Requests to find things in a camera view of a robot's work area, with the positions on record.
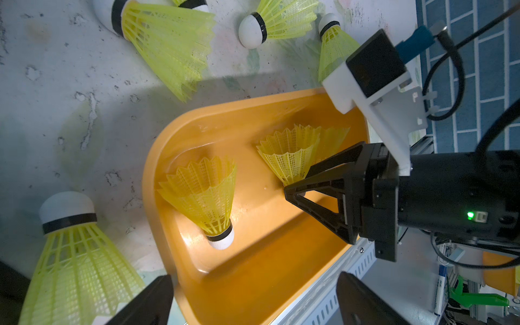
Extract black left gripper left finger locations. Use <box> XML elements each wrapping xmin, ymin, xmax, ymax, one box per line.
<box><xmin>106</xmin><ymin>275</ymin><xmax>174</xmax><ymax>325</ymax></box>

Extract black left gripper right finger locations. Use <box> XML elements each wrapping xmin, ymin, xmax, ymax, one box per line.
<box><xmin>336</xmin><ymin>272</ymin><xmax>410</xmax><ymax>325</ymax></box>

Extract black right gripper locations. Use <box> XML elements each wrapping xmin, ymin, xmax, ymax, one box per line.
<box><xmin>284</xmin><ymin>142</ymin><xmax>399</xmax><ymax>262</ymax></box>

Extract yellow-green shuttlecock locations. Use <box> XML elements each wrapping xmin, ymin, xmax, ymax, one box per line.
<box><xmin>318</xmin><ymin>13</ymin><xmax>360</xmax><ymax>83</ymax></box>
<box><xmin>238</xmin><ymin>0</ymin><xmax>319</xmax><ymax>50</ymax></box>
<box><xmin>315</xmin><ymin>127</ymin><xmax>350</xmax><ymax>163</ymax></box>
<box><xmin>157</xmin><ymin>157</ymin><xmax>238</xmax><ymax>250</ymax></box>
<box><xmin>172</xmin><ymin>0</ymin><xmax>209</xmax><ymax>12</ymax></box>
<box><xmin>19</xmin><ymin>191</ymin><xmax>145</xmax><ymax>324</ymax></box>
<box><xmin>257</xmin><ymin>125</ymin><xmax>322</xmax><ymax>186</ymax></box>
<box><xmin>93</xmin><ymin>0</ymin><xmax>216</xmax><ymax>102</ymax></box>

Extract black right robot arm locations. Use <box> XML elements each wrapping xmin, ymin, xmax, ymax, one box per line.
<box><xmin>284</xmin><ymin>103</ymin><xmax>519</xmax><ymax>267</ymax></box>

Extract green plastic clamp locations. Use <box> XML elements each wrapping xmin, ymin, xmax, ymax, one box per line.
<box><xmin>449</xmin><ymin>276</ymin><xmax>509</xmax><ymax>308</ymax></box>

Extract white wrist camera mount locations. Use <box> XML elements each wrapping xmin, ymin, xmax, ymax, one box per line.
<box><xmin>321</xmin><ymin>28</ymin><xmax>429</xmax><ymax>176</ymax></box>

